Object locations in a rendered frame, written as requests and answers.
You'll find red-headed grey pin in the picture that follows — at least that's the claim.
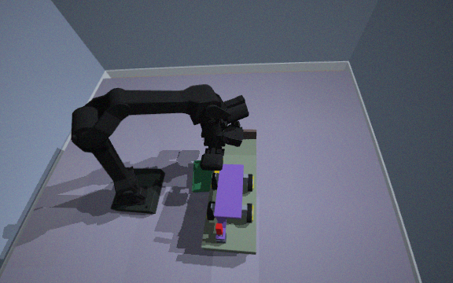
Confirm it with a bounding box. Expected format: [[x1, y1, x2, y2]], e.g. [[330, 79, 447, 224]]
[[215, 223, 223, 237]]

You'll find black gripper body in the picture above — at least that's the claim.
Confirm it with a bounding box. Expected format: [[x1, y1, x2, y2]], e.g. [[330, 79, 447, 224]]
[[200, 119, 228, 171]]

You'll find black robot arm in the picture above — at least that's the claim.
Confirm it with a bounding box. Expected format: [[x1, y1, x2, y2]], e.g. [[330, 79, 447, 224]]
[[72, 84, 249, 206]]

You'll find green tray rim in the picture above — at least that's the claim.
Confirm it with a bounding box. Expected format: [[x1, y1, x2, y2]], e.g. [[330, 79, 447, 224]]
[[192, 160, 212, 193]]

